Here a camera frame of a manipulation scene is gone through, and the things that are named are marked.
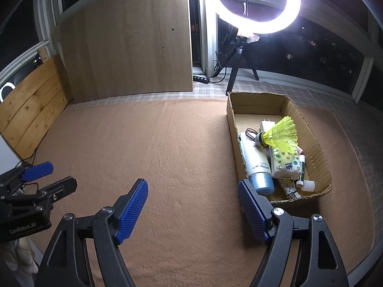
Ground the black cable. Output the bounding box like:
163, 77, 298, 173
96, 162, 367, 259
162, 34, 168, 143
209, 51, 228, 83

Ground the person's left hand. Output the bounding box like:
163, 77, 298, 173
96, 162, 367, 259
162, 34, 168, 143
0, 236, 39, 274

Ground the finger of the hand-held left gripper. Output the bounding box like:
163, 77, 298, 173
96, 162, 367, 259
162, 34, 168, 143
6, 176, 78, 208
0, 161, 54, 187

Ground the white patterned lighter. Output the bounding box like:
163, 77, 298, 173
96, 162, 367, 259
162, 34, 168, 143
278, 178, 301, 199

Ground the ring light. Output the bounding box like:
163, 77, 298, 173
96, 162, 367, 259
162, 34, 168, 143
215, 0, 301, 35

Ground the light wood panel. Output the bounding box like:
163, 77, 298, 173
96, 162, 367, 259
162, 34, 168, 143
57, 0, 193, 104

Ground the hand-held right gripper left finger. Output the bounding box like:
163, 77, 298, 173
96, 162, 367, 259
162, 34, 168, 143
34, 178, 149, 287

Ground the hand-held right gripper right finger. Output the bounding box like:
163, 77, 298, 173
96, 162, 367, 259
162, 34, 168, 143
238, 179, 350, 287

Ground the white tube with blue cap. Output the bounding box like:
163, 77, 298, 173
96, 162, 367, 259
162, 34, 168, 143
238, 132, 275, 195

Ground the pine wood board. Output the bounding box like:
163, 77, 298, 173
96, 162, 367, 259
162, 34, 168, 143
0, 55, 74, 160

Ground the white green glue stick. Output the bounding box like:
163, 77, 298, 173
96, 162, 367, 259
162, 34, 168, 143
296, 155, 306, 186

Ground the yellow shuttlecock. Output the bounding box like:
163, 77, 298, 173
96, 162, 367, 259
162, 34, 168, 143
254, 116, 299, 153

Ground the cardboard box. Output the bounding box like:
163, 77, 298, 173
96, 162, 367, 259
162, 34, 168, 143
226, 91, 332, 210

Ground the white patterned tissue pack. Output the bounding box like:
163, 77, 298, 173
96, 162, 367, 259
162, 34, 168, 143
267, 146, 303, 179

